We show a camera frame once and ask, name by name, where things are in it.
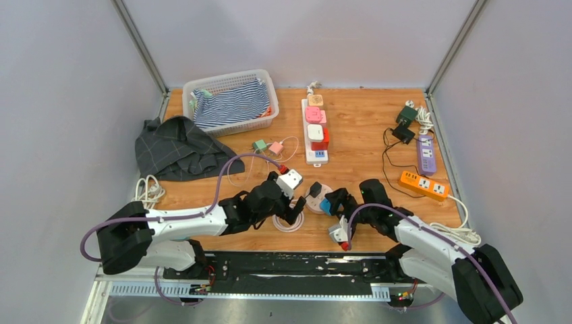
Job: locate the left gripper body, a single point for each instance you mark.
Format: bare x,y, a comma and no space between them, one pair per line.
282,206

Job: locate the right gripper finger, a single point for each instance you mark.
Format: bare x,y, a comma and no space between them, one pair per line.
338,199
344,211

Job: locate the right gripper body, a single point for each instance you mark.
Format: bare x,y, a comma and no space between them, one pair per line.
359,215

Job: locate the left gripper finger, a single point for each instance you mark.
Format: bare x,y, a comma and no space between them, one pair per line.
299,203
293,217

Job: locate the blue plug adapter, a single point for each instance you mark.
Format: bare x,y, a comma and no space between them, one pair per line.
325,207

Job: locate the round pink socket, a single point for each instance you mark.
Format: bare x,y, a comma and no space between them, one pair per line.
312,204

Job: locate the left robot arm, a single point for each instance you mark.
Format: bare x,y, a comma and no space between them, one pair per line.
139,237

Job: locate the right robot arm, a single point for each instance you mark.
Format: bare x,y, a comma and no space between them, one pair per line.
475,276

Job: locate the red plug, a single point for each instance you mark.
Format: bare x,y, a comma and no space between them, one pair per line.
323,145

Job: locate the white plug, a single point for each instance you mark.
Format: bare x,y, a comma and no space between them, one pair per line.
315,133

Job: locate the pink plug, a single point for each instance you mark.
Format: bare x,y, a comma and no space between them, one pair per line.
315,115

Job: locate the beige plug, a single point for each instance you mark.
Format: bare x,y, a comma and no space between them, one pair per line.
315,100

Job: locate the white long power strip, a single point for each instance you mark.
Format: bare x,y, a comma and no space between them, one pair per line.
315,158

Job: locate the green small charger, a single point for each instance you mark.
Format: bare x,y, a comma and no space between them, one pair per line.
259,146

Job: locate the orange power strip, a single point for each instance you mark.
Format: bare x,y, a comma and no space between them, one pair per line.
424,186

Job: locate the black adapter at right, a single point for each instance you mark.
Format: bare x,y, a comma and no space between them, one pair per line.
403,134

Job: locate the purple power strip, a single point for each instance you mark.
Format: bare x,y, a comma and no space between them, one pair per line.
426,155

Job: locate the striped cloth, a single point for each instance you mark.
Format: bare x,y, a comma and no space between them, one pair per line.
244,103

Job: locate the dark green adapter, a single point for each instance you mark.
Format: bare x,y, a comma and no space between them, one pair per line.
406,116

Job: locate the white plastic basket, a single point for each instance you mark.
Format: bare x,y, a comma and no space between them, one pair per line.
217,84

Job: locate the dark grey plaid cloth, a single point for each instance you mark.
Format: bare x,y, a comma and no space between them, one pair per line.
177,150

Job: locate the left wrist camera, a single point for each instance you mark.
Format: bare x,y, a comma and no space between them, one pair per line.
289,182

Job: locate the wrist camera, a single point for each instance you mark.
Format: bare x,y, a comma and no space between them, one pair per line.
289,182
339,231

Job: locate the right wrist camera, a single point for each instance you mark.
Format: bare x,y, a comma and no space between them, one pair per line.
339,231

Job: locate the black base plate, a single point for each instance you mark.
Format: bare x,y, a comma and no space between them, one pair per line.
293,273

